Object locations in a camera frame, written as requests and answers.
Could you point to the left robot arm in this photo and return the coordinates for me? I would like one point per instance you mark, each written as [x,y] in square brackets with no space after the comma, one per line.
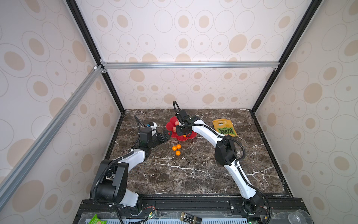
[110,185]

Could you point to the clear plastic cup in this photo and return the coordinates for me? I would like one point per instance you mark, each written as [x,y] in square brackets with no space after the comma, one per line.
[300,217]

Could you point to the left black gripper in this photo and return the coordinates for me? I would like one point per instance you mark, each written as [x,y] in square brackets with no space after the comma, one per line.
[161,137]

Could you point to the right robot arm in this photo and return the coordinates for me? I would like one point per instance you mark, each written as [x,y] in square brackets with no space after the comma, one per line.
[228,153]

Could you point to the right black corner post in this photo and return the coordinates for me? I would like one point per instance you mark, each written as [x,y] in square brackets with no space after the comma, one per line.
[299,31]

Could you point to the red flower-shaped fruit bowl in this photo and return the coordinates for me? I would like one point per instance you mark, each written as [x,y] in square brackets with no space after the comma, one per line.
[171,124]

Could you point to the horizontal aluminium rail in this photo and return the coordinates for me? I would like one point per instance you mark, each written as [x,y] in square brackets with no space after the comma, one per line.
[196,65]

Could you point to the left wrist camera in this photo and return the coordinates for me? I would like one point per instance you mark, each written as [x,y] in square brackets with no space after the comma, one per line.
[146,134]

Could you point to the green packet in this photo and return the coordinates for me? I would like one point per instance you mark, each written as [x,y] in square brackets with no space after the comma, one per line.
[96,220]

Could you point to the left black corner post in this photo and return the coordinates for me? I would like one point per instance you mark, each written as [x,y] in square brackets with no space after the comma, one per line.
[75,11]

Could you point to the left diagonal aluminium rail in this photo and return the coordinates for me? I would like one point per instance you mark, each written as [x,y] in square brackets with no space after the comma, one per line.
[23,167]

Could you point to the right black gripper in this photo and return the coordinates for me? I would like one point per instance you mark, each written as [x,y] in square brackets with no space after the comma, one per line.
[181,129]

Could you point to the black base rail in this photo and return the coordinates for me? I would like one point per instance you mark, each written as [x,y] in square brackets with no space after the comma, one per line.
[203,205]

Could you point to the black corner post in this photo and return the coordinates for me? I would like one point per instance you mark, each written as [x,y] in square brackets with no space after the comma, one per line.
[75,11]
[299,31]

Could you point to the black battery with gold label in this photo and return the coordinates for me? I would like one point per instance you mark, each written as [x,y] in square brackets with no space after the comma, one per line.
[190,219]

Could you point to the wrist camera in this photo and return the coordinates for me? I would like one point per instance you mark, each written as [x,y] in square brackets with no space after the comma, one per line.
[185,119]
[146,134]

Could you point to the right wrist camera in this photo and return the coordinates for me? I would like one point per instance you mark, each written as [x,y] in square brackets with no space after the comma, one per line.
[185,119]

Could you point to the yellow green snack bag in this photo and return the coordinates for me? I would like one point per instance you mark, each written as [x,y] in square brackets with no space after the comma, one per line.
[224,126]

